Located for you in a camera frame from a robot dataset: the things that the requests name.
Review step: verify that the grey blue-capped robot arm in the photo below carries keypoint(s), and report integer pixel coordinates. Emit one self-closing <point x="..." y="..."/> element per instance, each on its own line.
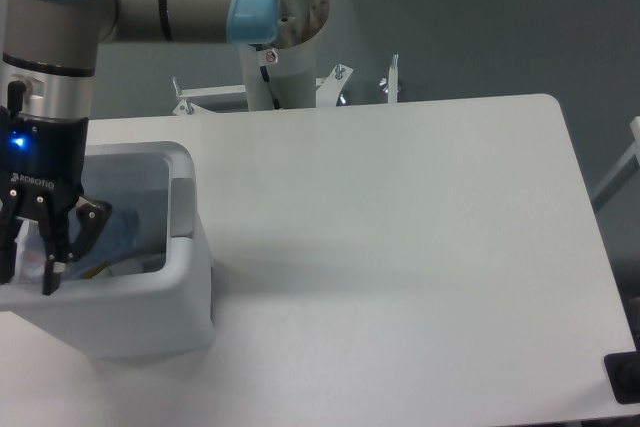
<point x="48" y="67"/>

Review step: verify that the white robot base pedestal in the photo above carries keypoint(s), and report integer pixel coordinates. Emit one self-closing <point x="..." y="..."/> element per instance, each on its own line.
<point x="300" y="27"/>

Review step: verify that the white metal frame bracket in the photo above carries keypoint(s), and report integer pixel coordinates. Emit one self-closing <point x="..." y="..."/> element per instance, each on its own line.
<point x="320" y="89"/>

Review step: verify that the white frame leg right edge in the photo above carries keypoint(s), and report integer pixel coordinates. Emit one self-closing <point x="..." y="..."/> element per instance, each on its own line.
<point x="620" y="173"/>

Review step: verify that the clear plastic water bottle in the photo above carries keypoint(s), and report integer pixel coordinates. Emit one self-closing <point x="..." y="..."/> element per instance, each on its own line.
<point x="117" y="242"/>

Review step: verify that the white open trash can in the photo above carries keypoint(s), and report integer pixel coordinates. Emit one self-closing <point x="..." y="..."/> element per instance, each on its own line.
<point x="170" y="310"/>

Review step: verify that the black table clamp mount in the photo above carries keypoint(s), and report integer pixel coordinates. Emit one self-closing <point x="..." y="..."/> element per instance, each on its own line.
<point x="623" y="372"/>

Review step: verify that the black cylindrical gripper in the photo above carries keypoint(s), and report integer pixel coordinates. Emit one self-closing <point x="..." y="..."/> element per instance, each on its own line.
<point x="42" y="162"/>

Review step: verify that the white paper wrapper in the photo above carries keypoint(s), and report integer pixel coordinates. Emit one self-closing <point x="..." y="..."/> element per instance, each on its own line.
<point x="133" y="266"/>

